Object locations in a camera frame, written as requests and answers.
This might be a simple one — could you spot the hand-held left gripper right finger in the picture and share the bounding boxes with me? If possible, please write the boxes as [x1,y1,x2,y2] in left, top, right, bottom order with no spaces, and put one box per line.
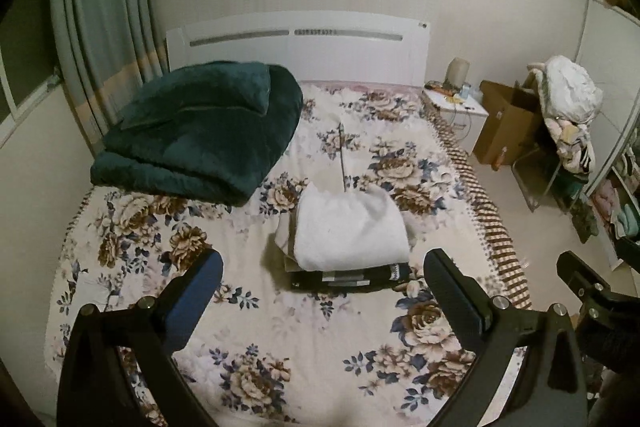
[422,248,587,427]

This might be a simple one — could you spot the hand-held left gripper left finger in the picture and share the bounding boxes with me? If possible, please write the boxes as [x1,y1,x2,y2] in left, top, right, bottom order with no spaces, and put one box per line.
[57,248,224,427]

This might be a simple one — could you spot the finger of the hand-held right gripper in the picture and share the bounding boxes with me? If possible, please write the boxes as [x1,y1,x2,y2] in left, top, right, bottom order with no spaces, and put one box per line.
[556,251,615,315]
[616,236,640,295]

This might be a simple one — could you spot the white towel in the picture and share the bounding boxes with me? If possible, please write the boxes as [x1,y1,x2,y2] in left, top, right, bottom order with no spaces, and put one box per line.
[294,183,412,273]

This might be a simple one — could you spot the person's right forearm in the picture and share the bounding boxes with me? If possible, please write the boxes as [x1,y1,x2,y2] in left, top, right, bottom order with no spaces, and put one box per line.
[575,321,640,375]

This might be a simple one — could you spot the teal folded clothes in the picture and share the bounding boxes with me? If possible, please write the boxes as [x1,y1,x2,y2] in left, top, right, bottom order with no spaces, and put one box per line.
[612,202,640,238]

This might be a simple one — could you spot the pink folded clothes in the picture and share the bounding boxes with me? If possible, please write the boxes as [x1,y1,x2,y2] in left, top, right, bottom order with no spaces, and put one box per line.
[590,182,619,219]

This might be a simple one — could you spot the pile of mixed clothes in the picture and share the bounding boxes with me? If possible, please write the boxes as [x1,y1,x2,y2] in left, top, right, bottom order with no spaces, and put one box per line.
[542,117,597,175]

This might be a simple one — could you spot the pile of clothes on chair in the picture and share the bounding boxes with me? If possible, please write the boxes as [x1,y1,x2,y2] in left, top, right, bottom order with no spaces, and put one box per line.
[525,55,605,125]

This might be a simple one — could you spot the dark green cloth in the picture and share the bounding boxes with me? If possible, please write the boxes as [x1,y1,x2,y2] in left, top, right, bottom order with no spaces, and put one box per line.
[572,199,599,238]

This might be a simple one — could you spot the bed with floral sheet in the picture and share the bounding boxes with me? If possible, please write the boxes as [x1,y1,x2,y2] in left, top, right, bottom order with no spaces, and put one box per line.
[45,79,533,427]

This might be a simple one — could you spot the folded black striped garment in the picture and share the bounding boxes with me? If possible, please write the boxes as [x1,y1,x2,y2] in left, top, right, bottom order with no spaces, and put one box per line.
[287,262,412,294]

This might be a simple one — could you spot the folding chair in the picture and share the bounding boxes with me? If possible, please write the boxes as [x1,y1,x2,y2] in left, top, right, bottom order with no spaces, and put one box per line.
[510,141,583,212]

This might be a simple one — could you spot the large cardboard box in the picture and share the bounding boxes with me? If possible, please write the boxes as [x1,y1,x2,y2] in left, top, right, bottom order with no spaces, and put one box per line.
[472,79,546,166]

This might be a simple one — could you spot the dark green folded blanket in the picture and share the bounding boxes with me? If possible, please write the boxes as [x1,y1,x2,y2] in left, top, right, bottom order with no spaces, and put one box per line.
[90,61,304,208]

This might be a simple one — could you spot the white nightstand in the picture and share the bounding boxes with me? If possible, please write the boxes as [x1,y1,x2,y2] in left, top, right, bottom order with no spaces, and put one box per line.
[422,82,490,158]

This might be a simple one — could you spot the beige table lamp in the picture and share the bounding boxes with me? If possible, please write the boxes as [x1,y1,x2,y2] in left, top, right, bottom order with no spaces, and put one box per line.
[447,57,472,88]

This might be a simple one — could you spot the white headboard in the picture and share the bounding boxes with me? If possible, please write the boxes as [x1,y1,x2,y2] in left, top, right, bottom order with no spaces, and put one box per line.
[165,11,431,88]

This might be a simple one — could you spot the grey-green curtain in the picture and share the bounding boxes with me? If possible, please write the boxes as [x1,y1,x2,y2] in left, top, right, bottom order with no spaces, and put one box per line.
[50,0,168,158]

